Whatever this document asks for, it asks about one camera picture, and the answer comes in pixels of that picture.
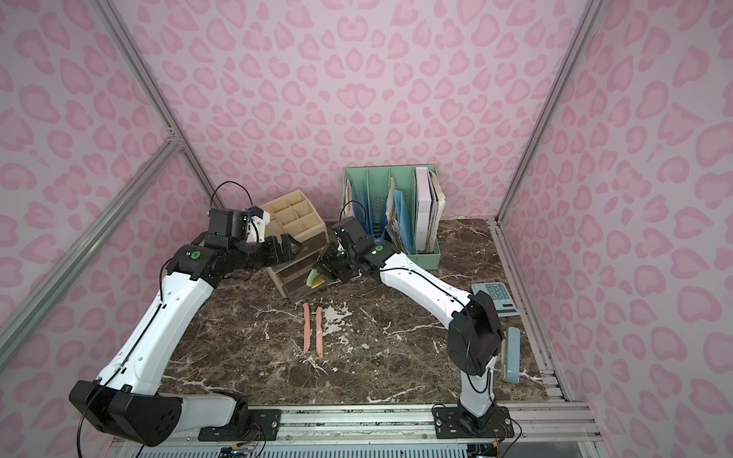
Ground white book in rack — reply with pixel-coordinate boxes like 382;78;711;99
414;167;433;253

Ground beige desktop drawer organizer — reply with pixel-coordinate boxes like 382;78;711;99
262;190;329;303

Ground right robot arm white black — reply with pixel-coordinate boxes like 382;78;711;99
307;217;505;437

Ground aluminium front rail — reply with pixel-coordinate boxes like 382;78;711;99
108;400;602;453

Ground green file organizer rack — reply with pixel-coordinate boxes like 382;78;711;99
341;165;446;271

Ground blue folder in rack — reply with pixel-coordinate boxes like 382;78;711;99
393;190;415;254

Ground drawer with gold handle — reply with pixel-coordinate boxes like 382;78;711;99
280;256;335;303

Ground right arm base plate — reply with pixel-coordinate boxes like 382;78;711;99
431;404;515;442

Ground papers in rack left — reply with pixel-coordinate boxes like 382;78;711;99
340;177;368;230

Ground green knife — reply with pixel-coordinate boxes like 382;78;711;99
307;268;328;289

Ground pink knife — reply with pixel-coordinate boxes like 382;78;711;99
315;306;325;358
303;303;311;353

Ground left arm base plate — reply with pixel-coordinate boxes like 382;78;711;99
198;408;283;443

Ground grey blue calculator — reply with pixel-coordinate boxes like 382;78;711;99
471;282;520;318

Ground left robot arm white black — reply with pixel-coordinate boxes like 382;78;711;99
69;207;303;447

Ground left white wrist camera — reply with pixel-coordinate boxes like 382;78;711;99
246;206;271;242

